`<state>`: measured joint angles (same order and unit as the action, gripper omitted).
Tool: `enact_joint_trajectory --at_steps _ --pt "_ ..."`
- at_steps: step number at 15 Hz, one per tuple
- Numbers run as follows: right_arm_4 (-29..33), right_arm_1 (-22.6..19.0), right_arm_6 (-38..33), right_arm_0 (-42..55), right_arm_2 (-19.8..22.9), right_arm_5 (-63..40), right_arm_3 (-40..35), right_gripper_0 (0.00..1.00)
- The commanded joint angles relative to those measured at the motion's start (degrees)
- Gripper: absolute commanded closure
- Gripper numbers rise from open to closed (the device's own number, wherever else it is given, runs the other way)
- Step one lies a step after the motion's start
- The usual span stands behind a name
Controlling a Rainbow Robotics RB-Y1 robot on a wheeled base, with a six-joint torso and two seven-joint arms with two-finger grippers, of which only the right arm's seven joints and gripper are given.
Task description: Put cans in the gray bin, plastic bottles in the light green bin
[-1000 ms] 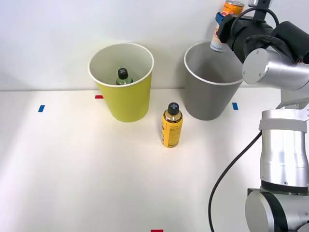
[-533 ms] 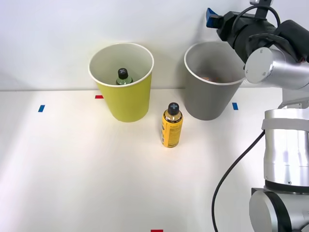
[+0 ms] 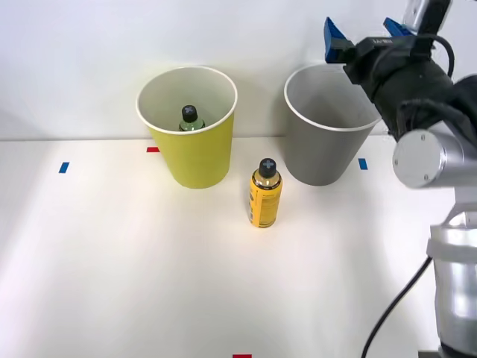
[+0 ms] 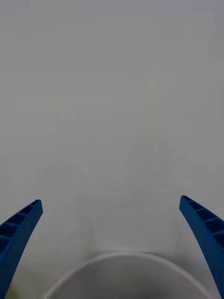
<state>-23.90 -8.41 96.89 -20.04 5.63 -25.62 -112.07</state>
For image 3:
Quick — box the yellow-green plastic waste bin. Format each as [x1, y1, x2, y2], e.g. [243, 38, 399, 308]
[135, 66, 239, 190]

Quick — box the yellow bottle with black cap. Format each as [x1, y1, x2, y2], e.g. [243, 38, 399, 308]
[247, 157, 284, 229]

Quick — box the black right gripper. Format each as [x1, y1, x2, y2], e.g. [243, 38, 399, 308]
[323, 16, 433, 98]

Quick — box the grey plastic waste bin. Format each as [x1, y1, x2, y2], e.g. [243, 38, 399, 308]
[283, 63, 383, 187]

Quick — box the green bottle with black cap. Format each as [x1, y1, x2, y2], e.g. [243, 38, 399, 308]
[178, 104, 206, 133]

